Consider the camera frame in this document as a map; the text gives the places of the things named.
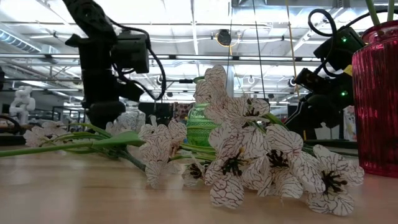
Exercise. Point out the red ribbed glass vase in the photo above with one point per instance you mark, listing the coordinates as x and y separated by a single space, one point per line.
376 109

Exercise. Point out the orange tulip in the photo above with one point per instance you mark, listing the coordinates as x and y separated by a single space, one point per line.
118 140

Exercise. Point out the white robot figure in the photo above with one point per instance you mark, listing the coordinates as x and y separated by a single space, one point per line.
22 102

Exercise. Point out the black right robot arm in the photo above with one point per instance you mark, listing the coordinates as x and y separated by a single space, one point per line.
345 49

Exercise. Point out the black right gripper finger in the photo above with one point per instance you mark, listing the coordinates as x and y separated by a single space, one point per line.
301 127

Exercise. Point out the white veined flower bunch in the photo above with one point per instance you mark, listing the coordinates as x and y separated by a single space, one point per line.
227 193
32 137

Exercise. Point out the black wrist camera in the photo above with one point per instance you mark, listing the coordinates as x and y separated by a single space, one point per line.
311 79
133 51

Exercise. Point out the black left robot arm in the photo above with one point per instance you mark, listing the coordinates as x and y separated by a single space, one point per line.
90 15

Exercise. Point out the green glass vase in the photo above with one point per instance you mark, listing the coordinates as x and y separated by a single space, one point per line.
199 124

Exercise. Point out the white curtain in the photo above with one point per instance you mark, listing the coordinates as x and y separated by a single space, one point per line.
323 132

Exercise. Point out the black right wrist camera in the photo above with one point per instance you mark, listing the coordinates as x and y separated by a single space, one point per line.
311 79

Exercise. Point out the yellow tag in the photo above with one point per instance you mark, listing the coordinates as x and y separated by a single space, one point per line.
348 70

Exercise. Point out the clear cut glass vase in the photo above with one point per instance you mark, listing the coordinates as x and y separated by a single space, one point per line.
133 119

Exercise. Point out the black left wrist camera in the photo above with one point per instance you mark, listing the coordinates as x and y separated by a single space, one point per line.
133 51

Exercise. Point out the black partition panel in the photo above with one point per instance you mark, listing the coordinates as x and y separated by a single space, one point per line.
161 112

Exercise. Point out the floral poster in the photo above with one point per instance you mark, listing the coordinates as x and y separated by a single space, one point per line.
349 124

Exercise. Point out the long ceiling light bar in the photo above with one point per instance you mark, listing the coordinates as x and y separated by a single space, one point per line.
186 57

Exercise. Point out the patterned cloth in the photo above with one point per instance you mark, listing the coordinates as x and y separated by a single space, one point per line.
182 112

